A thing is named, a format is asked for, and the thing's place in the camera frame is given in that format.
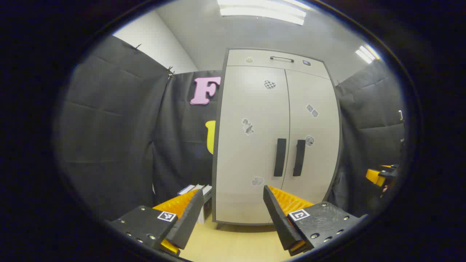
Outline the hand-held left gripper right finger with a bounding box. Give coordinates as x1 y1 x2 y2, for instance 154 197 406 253
263 185 368 257

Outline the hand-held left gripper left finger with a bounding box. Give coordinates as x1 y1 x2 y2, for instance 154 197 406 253
109 188 204 257

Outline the grey cabinet door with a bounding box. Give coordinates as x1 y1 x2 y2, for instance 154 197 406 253
215 65 291 224
271 69 341 204

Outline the grey double-door shoe cabinet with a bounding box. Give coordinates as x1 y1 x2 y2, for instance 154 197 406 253
212 47 343 226

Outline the white and black book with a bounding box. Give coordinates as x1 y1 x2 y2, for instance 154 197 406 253
198 186 213 223

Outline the black backdrop cloth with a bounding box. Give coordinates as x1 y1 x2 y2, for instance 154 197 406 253
55 35 406 222

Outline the small ceiling light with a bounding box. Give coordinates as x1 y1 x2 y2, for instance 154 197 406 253
355 44 381 64

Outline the long ceiling light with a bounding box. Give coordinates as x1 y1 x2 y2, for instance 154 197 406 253
217 0 307 26

